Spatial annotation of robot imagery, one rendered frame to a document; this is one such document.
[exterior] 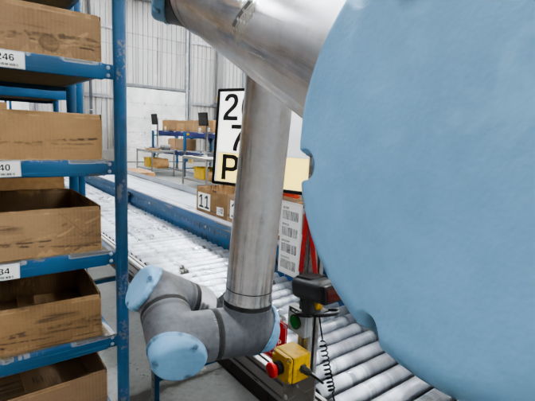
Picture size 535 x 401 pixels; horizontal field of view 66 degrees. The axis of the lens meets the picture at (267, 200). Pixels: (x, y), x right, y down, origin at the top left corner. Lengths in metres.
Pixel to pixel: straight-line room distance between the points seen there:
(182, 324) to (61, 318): 0.37
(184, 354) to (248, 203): 0.26
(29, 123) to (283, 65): 0.72
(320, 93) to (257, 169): 0.53
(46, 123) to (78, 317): 0.43
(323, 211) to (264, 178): 0.53
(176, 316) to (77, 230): 0.35
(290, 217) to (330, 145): 0.92
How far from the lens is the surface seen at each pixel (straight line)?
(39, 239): 0.98
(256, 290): 0.73
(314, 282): 0.96
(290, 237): 1.08
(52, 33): 0.96
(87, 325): 1.05
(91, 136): 0.96
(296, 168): 1.16
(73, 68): 0.93
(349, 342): 1.46
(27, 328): 1.03
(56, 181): 1.97
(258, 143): 0.68
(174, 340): 0.70
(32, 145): 0.94
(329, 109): 0.16
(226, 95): 1.32
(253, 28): 0.33
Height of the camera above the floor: 1.42
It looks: 9 degrees down
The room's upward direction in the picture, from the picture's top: 3 degrees clockwise
